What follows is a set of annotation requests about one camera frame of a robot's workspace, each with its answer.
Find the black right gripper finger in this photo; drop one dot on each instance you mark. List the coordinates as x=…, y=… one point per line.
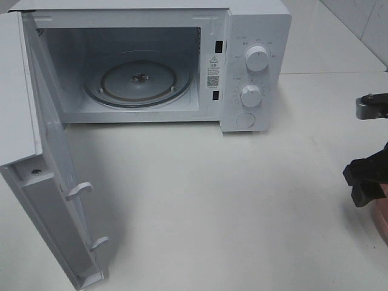
x=364, y=192
x=371, y=169

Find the pink round plate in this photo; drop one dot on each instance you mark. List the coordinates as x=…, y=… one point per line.
x=380, y=214

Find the white round door button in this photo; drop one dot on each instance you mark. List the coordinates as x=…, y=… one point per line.
x=245, y=120

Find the white microwave door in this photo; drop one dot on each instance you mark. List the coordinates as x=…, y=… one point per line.
x=35, y=157

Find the white lower microwave knob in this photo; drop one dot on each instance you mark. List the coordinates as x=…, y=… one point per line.
x=251, y=96

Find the white microwave knob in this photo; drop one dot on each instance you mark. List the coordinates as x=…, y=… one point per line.
x=251, y=96
x=257, y=58

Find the white upper microwave knob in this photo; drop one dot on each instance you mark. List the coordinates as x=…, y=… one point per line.
x=257, y=58

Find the white microwave oven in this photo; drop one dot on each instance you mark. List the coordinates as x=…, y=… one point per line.
x=85, y=35

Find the white warning label sticker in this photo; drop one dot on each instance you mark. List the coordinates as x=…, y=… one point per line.
x=213, y=71

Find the glass microwave turntable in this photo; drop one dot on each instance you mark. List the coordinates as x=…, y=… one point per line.
x=139, y=83

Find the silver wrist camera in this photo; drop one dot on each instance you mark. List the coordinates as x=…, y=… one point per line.
x=371, y=106

